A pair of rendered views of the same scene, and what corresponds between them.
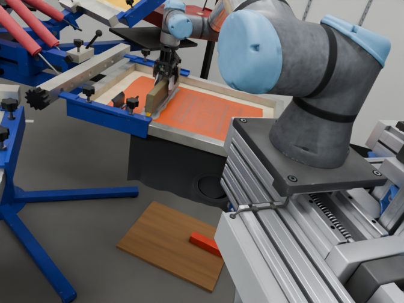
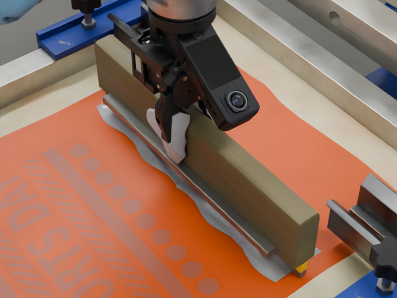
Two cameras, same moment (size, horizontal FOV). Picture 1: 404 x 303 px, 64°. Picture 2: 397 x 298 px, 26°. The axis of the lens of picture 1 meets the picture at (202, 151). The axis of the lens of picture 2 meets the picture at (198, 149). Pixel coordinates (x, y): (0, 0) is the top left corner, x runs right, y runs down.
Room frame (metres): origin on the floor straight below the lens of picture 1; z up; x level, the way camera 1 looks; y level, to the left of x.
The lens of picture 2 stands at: (1.79, -0.27, 1.73)
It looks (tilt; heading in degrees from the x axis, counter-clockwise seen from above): 46 degrees down; 137
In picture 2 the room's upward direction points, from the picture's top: straight up
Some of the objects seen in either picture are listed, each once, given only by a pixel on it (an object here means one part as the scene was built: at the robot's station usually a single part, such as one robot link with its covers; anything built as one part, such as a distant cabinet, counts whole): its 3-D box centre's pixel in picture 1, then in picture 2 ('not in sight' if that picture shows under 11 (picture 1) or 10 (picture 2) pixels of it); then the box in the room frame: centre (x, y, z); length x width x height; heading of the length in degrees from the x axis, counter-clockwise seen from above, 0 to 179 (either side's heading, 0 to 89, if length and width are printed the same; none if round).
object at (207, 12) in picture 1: (188, 18); not in sight; (2.50, 0.33, 1.06); 0.61 x 0.46 x 0.12; 145
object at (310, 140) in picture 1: (315, 123); not in sight; (0.57, -0.20, 1.31); 0.15 x 0.15 x 0.10
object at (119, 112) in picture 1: (109, 115); (137, 19); (0.99, 0.35, 0.97); 0.30 x 0.05 x 0.07; 85
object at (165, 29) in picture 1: (174, 17); not in sight; (1.23, 0.22, 1.30); 0.09 x 0.08 x 0.11; 22
